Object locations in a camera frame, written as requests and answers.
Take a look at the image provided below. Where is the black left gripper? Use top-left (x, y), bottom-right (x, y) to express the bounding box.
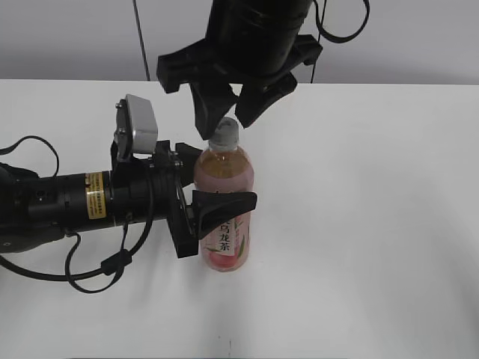
top-left (110, 140), bottom-right (257, 258)

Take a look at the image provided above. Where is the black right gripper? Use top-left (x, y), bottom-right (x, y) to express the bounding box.
top-left (156, 34), bottom-right (323, 140)

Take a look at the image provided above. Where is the peach oolong tea bottle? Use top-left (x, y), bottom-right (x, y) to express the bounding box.
top-left (193, 144), bottom-right (256, 274)

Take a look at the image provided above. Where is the white bottle cap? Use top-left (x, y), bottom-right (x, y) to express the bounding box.
top-left (209, 117), bottom-right (239, 151)

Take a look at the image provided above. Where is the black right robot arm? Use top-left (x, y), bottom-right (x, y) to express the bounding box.
top-left (156, 1), bottom-right (322, 140)

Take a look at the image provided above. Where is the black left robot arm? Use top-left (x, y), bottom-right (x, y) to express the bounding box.
top-left (1, 141), bottom-right (257, 258)

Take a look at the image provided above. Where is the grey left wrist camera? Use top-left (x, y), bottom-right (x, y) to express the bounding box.
top-left (114, 93), bottom-right (158, 162)

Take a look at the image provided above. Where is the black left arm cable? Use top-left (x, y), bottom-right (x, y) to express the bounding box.
top-left (0, 135), bottom-right (153, 295)

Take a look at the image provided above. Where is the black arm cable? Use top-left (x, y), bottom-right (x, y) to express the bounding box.
top-left (0, 135), bottom-right (153, 295)
top-left (312, 0), bottom-right (371, 43)

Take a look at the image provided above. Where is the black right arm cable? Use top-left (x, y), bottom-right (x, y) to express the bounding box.
top-left (312, 0), bottom-right (371, 43)

